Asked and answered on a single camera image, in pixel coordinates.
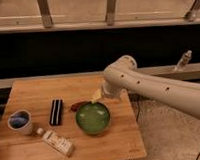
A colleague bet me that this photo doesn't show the red object behind bowl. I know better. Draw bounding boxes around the red object behind bowl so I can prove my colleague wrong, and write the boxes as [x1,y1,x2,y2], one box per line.
[70,101,89,112]

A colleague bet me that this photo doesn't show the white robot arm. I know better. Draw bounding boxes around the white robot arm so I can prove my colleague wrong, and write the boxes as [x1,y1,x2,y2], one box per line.
[92,55,200,120]

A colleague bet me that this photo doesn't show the small bottle on ledge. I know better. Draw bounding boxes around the small bottle on ledge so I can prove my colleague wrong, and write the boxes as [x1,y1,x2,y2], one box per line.
[174,50,192,71]

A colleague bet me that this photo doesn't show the left metal bracket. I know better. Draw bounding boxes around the left metal bracket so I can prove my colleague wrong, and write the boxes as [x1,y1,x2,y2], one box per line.
[37,0,53,28]

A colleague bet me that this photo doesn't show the white blue cup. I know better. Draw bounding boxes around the white blue cup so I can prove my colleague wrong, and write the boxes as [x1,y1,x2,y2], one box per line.
[7,110,33,135]

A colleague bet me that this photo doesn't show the right metal bracket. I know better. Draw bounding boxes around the right metal bracket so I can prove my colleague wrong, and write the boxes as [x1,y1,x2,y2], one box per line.
[184,0,200,22]

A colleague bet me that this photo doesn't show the metal bracket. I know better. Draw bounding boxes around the metal bracket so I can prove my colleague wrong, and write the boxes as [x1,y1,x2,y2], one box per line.
[184,0,200,22]
[37,0,53,28]
[105,0,116,26]

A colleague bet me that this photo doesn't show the black white striped block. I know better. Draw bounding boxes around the black white striped block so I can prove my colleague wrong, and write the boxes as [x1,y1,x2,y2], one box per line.
[50,100,63,126]

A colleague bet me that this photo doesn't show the middle metal bracket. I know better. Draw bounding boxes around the middle metal bracket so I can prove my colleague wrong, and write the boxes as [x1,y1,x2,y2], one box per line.
[105,0,116,26]

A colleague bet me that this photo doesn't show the green bowl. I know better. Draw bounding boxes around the green bowl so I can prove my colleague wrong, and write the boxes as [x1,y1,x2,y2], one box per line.
[76,102,111,135]

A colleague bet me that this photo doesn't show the white labelled bottle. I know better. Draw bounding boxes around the white labelled bottle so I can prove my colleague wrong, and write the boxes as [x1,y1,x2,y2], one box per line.
[36,128,74,156]

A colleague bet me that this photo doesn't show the wooden table board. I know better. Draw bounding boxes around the wooden table board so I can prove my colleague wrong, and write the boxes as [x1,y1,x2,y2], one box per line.
[0,75,146,160]

